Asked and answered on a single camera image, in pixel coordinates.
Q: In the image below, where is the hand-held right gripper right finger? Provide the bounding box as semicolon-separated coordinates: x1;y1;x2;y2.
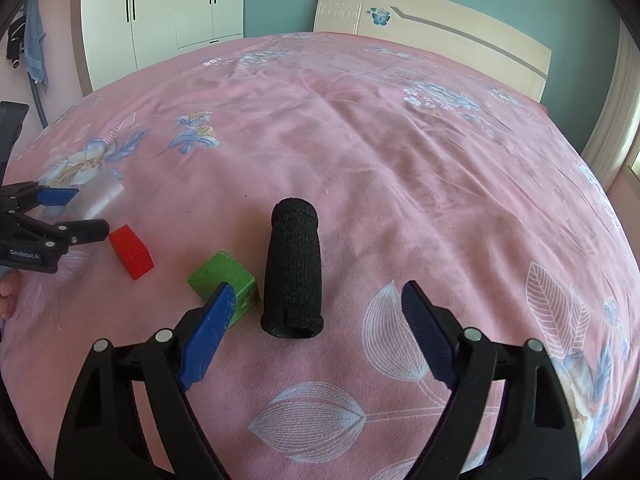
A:
401;281;583;480

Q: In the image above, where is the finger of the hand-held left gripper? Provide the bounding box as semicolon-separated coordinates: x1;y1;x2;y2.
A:
5;182;81;213
7;212;110;256

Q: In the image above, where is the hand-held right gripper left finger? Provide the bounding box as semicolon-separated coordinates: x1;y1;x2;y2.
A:
54;281;237;480

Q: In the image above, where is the black foam sleeve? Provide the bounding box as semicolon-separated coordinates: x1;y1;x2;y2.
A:
260;198;325;339

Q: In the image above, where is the person's left hand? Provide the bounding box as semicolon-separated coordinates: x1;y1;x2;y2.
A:
0;280;22;320

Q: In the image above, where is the red block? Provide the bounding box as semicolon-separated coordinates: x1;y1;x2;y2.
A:
108;225;155;280

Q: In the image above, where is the green block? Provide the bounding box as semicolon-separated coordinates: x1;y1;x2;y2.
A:
188;251;261;326

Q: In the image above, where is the blue hanging towel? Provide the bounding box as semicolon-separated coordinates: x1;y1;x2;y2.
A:
22;0;49;93

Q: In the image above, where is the black hanging item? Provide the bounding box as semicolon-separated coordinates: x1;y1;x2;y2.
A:
5;17;27;68

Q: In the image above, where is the brown wooden wardrobe panel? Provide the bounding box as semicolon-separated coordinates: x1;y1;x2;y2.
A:
70;0;94;96

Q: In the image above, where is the pink floral blanket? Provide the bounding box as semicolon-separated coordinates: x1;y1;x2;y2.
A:
0;32;640;480

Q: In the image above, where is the white wardrobe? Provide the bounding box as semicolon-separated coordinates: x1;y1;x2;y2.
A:
80;0;246;93

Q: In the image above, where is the cream curtain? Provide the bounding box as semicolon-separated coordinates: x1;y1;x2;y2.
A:
582;25;640;191

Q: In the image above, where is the cream bed headboard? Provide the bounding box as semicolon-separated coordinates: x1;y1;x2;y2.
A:
313;0;552;103

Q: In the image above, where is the grey hose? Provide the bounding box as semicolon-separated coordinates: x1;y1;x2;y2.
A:
30;79;50;128

